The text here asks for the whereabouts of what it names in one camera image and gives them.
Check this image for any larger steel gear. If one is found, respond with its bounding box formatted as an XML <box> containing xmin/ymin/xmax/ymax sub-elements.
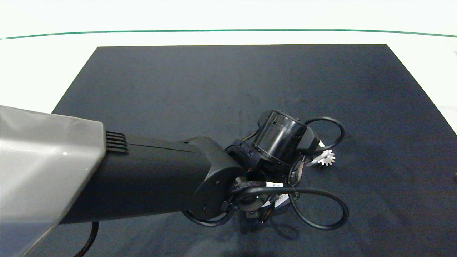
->
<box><xmin>316</xmin><ymin>150</ymin><xmax>336</xmax><ymax>167</ymax></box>

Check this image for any dark rectangular mat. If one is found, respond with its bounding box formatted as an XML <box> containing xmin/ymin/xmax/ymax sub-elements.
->
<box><xmin>21</xmin><ymin>44</ymin><xmax>457</xmax><ymax>257</ymax></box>

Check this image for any black cable loop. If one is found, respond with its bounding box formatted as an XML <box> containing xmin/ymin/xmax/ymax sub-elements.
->
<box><xmin>303</xmin><ymin>117</ymin><xmax>346</xmax><ymax>154</ymax></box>
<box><xmin>230</xmin><ymin>186</ymin><xmax>350</xmax><ymax>230</ymax></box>
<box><xmin>182</xmin><ymin>210</ymin><xmax>237</xmax><ymax>228</ymax></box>

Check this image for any black braided cable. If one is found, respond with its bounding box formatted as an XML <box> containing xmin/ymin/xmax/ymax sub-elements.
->
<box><xmin>73</xmin><ymin>221</ymin><xmax>99</xmax><ymax>257</ymax></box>

